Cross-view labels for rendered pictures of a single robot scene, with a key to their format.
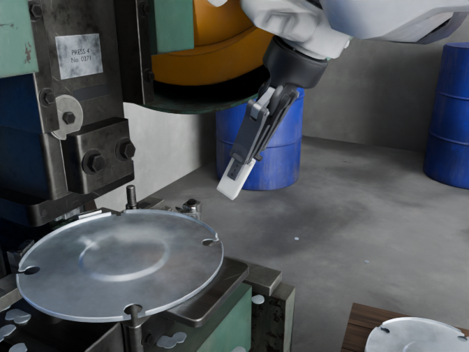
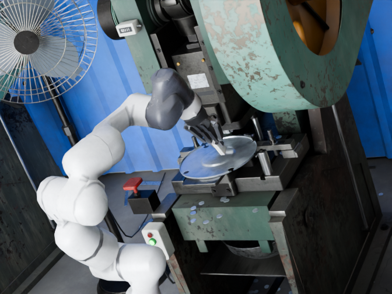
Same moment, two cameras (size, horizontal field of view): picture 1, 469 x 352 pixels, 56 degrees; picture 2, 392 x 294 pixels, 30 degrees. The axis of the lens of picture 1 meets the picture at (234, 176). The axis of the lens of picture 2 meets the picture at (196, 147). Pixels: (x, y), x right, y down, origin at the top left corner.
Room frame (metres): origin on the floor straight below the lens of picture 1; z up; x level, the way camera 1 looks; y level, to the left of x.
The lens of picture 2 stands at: (0.76, -2.19, 1.89)
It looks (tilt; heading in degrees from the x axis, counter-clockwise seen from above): 24 degrees down; 96
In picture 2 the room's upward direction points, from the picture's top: 20 degrees counter-clockwise
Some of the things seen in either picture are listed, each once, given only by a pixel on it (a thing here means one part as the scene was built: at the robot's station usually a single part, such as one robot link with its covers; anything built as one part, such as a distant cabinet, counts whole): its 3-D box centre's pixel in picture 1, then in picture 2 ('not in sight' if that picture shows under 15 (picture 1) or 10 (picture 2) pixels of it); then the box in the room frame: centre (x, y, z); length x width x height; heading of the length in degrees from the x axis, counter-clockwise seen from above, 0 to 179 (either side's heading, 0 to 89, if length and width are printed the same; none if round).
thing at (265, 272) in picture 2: not in sight; (268, 241); (0.62, 0.28, 0.31); 0.43 x 0.42 x 0.01; 151
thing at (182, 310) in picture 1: (154, 301); (218, 179); (0.53, 0.12, 0.72); 0.25 x 0.14 x 0.14; 61
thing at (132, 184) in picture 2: not in sight; (135, 190); (0.22, 0.23, 0.72); 0.07 x 0.06 x 0.08; 61
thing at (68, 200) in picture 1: (55, 188); (226, 119); (0.62, 0.28, 0.86); 0.20 x 0.16 x 0.05; 151
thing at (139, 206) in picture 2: not in sight; (149, 213); (0.23, 0.22, 0.62); 0.10 x 0.06 x 0.20; 151
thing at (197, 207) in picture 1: (192, 223); (265, 161); (0.71, 0.08, 0.75); 0.03 x 0.03 x 0.10; 61
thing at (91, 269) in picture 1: (124, 254); (217, 156); (0.56, 0.16, 0.78); 0.29 x 0.29 x 0.01
